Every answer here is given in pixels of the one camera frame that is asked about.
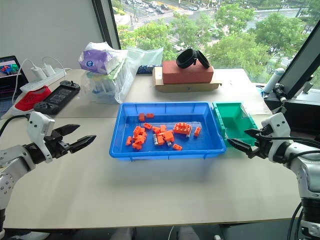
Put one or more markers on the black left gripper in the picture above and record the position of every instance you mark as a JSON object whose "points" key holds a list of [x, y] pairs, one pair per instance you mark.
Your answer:
{"points": [[56, 145]]}

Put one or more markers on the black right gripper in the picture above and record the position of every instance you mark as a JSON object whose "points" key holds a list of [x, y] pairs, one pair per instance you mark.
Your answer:
{"points": [[265, 147]]}

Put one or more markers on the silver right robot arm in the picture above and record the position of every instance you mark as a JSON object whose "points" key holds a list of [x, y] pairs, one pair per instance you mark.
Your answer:
{"points": [[303, 165]]}

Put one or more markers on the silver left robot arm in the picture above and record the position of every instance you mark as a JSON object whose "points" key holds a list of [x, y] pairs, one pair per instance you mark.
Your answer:
{"points": [[15, 156]]}

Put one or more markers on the green plastic bin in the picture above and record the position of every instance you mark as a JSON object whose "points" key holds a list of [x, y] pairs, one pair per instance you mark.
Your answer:
{"points": [[233, 122]]}

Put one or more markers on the flat cardboard box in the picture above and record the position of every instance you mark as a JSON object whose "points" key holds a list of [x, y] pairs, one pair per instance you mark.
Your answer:
{"points": [[187, 87]]}

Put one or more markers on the red brick block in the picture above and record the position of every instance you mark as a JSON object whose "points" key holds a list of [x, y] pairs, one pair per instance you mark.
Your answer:
{"points": [[187, 73]]}

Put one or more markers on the black handheld controller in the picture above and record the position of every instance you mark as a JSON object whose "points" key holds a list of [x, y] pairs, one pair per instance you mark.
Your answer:
{"points": [[58, 96]]}

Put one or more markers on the blue plastic tray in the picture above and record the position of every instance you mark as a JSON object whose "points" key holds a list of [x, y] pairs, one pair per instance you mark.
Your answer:
{"points": [[125, 147]]}

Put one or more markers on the small orange block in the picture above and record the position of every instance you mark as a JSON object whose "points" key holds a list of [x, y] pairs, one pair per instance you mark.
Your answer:
{"points": [[141, 117], [169, 135], [177, 147], [129, 140], [137, 146], [138, 130], [156, 130], [163, 128], [160, 139], [197, 131], [141, 139], [150, 115], [147, 126]]}

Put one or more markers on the red and white shoe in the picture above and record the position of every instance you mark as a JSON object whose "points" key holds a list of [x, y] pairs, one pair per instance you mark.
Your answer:
{"points": [[31, 98]]}

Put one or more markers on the black monitor base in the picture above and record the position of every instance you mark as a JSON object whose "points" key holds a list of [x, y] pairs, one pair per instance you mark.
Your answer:
{"points": [[302, 110]]}

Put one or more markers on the clear plastic bag with goods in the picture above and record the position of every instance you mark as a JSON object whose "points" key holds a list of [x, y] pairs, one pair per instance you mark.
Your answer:
{"points": [[110, 87]]}

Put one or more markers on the white power strip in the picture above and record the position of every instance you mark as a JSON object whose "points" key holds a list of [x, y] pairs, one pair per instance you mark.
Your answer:
{"points": [[53, 76]]}

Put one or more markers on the white water bottle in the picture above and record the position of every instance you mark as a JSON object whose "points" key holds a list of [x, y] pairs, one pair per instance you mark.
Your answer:
{"points": [[273, 78]]}

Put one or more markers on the orange plastic studded brick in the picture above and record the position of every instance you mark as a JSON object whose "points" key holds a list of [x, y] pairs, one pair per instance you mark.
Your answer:
{"points": [[183, 128]]}

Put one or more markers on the white charger plug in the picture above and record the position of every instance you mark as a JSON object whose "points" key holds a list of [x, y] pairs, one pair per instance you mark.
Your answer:
{"points": [[49, 69], [37, 73]]}

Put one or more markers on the purple tissue pack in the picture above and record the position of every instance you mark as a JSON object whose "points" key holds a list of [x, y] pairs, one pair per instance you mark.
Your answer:
{"points": [[96, 61]]}

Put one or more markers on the open laptop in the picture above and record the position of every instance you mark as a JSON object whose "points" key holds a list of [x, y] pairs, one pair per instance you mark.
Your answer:
{"points": [[7, 82]]}

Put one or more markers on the dark monitor screen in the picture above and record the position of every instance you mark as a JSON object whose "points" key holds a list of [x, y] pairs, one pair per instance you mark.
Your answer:
{"points": [[300, 65]]}

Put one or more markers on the blue patterned pack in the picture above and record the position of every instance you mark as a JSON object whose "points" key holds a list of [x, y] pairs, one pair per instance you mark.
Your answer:
{"points": [[145, 68]]}

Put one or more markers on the clear zip bag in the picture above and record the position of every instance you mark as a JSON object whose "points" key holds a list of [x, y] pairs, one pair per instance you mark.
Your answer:
{"points": [[150, 56]]}

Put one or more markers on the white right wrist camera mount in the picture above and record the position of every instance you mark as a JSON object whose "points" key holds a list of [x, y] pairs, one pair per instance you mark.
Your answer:
{"points": [[278, 125]]}

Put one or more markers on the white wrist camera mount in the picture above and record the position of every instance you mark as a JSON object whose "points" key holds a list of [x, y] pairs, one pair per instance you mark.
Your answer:
{"points": [[278, 125], [37, 125]]}

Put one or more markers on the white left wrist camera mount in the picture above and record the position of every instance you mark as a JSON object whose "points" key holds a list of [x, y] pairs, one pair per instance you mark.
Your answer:
{"points": [[37, 125]]}

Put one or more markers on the dark window frame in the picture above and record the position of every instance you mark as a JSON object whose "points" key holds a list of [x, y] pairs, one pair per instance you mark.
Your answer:
{"points": [[106, 22]]}

